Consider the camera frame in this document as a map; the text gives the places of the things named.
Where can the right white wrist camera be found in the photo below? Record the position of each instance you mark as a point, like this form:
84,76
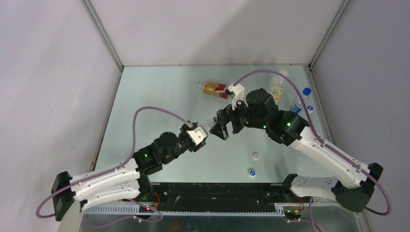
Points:
236,92

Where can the orange red label bottle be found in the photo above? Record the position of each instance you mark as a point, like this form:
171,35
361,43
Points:
214,89

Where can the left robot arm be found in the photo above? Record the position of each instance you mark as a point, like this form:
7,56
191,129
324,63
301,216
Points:
125,181

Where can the clear bottle white cap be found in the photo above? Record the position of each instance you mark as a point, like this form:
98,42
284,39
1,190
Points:
310,110

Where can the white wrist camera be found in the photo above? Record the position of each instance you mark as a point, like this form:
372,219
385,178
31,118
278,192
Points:
236,92
197,135

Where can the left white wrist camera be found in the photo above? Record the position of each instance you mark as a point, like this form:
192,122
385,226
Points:
197,135

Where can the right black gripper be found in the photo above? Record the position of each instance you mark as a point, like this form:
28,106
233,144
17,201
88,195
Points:
224,116

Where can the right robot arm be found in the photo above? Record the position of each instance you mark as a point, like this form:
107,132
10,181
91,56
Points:
352,183

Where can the clear bottle yellow label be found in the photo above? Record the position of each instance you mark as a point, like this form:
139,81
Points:
277,87

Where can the blue label water bottle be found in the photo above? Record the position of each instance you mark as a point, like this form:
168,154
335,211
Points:
297,105

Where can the clear crushed plastic bottle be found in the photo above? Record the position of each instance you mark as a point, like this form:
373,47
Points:
207,124

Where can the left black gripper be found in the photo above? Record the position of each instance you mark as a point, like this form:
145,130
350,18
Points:
197,147

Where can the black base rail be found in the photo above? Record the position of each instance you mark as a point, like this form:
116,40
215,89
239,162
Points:
218,197

